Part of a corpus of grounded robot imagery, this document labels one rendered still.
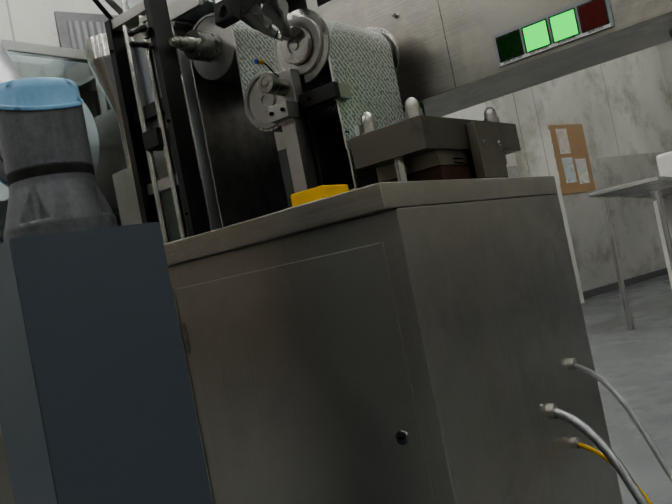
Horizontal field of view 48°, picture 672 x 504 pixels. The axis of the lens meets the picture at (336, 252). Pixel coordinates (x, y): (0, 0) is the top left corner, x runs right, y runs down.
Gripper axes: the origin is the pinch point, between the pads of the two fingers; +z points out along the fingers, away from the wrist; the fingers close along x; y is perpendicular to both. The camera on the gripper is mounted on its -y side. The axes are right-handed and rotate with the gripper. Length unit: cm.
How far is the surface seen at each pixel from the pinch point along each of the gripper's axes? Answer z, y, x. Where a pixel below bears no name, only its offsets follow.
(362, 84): 18.0, 0.7, -7.1
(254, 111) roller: 10.3, -5.2, 15.1
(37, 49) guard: -14, 29, 95
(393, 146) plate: 18.3, -21.1, -20.2
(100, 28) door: 70, 270, 346
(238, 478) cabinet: 35, -77, 12
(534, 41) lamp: 34, 16, -36
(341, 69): 11.5, -1.4, -7.1
